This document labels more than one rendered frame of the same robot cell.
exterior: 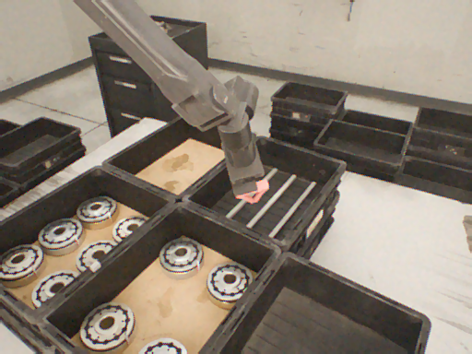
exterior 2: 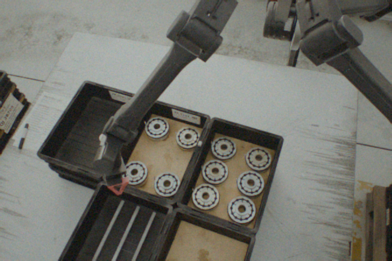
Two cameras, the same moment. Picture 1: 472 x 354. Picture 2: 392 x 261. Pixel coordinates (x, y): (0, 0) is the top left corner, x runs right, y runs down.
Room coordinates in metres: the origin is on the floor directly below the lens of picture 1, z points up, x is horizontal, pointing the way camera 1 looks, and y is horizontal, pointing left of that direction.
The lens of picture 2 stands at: (1.13, 0.19, 2.10)
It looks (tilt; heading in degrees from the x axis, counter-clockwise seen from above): 60 degrees down; 172
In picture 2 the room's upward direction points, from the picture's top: 6 degrees counter-clockwise
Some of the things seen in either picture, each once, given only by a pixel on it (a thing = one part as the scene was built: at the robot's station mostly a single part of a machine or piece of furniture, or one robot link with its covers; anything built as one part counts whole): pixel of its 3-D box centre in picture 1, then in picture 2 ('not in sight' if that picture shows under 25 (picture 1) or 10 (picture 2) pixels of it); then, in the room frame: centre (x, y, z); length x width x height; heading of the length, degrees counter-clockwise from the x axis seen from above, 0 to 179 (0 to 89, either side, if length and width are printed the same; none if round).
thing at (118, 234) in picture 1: (133, 229); (205, 196); (0.70, 0.27, 0.86); 0.10 x 0.10 x 0.01
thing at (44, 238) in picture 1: (60, 232); (250, 183); (0.69, 0.45, 0.86); 0.10 x 0.10 x 0.01
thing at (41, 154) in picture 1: (42, 175); not in sight; (1.60, 1.02, 0.37); 0.40 x 0.30 x 0.45; 152
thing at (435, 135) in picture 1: (443, 159); not in sight; (1.76, -1.15, 0.37); 0.40 x 0.30 x 0.45; 62
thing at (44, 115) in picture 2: not in sight; (45, 120); (0.08, -0.41, 0.70); 0.33 x 0.23 x 0.01; 152
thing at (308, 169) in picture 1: (267, 197); (116, 249); (0.82, -0.09, 0.87); 0.40 x 0.30 x 0.11; 147
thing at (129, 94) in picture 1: (159, 97); not in sight; (2.42, 0.53, 0.45); 0.60 x 0.45 x 0.90; 152
